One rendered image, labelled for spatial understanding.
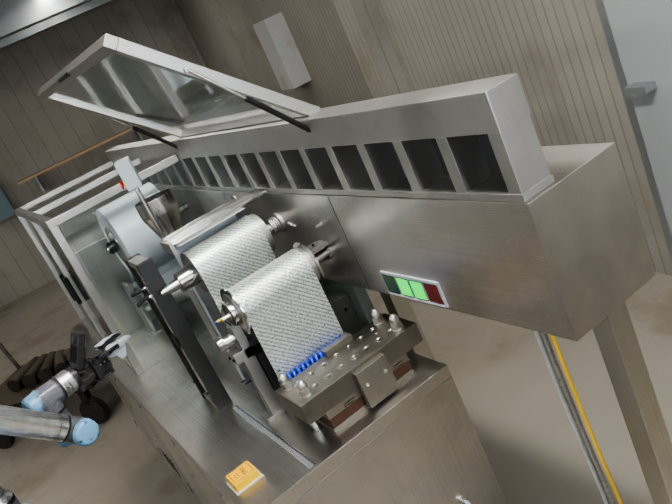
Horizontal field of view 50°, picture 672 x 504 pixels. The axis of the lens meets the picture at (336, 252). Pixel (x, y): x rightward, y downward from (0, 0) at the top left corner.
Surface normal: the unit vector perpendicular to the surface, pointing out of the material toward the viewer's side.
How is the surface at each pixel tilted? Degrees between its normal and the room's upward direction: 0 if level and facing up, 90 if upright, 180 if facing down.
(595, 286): 90
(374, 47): 90
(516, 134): 90
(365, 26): 90
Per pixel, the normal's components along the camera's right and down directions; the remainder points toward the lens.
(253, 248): 0.50, 0.11
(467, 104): -0.77, 0.50
